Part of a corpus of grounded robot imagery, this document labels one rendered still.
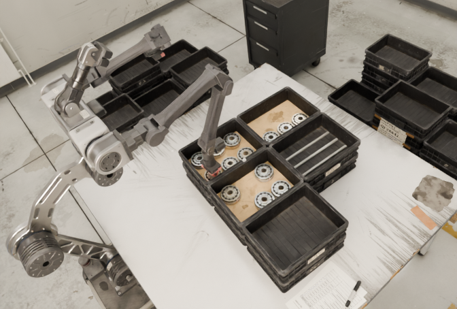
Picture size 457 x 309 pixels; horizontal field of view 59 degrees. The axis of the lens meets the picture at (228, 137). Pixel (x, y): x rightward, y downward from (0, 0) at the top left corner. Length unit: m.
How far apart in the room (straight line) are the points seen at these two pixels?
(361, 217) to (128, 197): 1.29
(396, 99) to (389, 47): 0.61
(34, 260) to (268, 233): 1.09
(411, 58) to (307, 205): 1.82
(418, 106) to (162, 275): 2.06
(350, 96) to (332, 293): 1.85
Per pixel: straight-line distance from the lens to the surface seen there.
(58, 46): 4.88
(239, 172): 2.15
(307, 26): 3.70
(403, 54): 3.57
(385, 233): 2.22
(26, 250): 2.19
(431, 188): 2.41
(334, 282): 2.06
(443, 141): 3.11
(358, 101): 3.42
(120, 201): 2.45
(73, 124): 1.72
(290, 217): 2.06
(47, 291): 3.22
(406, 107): 3.11
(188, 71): 3.47
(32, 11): 4.67
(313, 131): 2.40
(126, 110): 3.28
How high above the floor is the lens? 2.60
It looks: 48 degrees down
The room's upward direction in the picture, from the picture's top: 10 degrees counter-clockwise
